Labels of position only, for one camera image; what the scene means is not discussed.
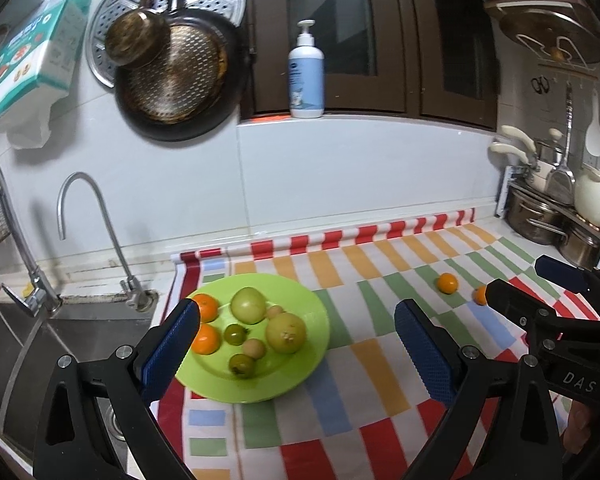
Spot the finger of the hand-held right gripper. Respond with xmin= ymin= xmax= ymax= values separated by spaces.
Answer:
xmin=485 ymin=279 xmax=600 ymax=343
xmin=535 ymin=255 xmax=600 ymax=311

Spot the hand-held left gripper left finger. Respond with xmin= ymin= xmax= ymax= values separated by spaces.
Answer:
xmin=32 ymin=298 xmax=201 ymax=480

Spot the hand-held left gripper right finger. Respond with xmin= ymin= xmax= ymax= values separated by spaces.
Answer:
xmin=394 ymin=299 xmax=566 ymax=480

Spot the green tomato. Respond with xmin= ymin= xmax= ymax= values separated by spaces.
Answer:
xmin=223 ymin=324 xmax=250 ymax=347
xmin=229 ymin=353 xmax=257 ymax=377

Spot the small green guava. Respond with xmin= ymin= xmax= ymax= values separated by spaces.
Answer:
xmin=230 ymin=286 xmax=269 ymax=325

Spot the large yellow-green guava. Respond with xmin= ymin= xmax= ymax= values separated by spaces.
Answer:
xmin=265 ymin=312 xmax=307 ymax=354

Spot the green plate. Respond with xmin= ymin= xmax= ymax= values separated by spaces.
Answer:
xmin=174 ymin=274 xmax=331 ymax=405

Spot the person's right hand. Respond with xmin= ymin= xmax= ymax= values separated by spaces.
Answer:
xmin=562 ymin=404 xmax=600 ymax=456

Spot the small steel pot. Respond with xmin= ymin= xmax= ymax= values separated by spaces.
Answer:
xmin=560 ymin=220 xmax=600 ymax=268

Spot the large steel pot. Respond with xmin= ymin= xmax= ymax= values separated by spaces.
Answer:
xmin=505 ymin=187 xmax=571 ymax=246

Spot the thin curved faucet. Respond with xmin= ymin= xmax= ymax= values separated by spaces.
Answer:
xmin=56 ymin=172 xmax=153 ymax=313

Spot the colourful striped tablecloth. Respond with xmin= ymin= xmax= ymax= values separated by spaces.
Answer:
xmin=150 ymin=208 xmax=600 ymax=480

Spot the white teapot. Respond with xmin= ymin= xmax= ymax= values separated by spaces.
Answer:
xmin=574 ymin=167 xmax=600 ymax=228

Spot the steel spatula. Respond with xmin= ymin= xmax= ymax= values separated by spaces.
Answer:
xmin=547 ymin=81 xmax=577 ymax=206

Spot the white pot rack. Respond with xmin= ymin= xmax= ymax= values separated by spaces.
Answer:
xmin=495 ymin=165 xmax=600 ymax=271

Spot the steel sink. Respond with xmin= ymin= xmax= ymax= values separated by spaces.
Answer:
xmin=0 ymin=290 xmax=158 ymax=466

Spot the white rice paddle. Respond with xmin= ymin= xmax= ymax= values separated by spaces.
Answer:
xmin=585 ymin=90 xmax=600 ymax=157

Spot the large steel faucet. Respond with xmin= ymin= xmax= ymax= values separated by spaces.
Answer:
xmin=0 ymin=147 xmax=63 ymax=317

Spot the brown pot lid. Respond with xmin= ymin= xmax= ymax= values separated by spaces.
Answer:
xmin=497 ymin=2 xmax=600 ymax=66

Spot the black frying pan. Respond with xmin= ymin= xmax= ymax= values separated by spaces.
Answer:
xmin=114 ymin=0 xmax=246 ymax=142

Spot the white pump bottle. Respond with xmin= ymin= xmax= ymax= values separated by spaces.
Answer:
xmin=288 ymin=19 xmax=326 ymax=119

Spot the small brass pot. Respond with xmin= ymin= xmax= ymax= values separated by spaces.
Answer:
xmin=104 ymin=0 xmax=173 ymax=68

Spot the green tissue pack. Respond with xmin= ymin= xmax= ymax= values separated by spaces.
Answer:
xmin=0 ymin=0 xmax=92 ymax=150

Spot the cream-handled knife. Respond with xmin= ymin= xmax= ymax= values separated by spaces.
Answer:
xmin=489 ymin=142 xmax=528 ymax=166
xmin=497 ymin=125 xmax=537 ymax=156

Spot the white wire lid holder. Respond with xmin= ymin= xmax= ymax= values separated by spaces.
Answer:
xmin=482 ymin=0 xmax=600 ymax=78

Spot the dark wooden window frame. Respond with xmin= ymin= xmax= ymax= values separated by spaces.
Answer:
xmin=237 ymin=0 xmax=501 ymax=128

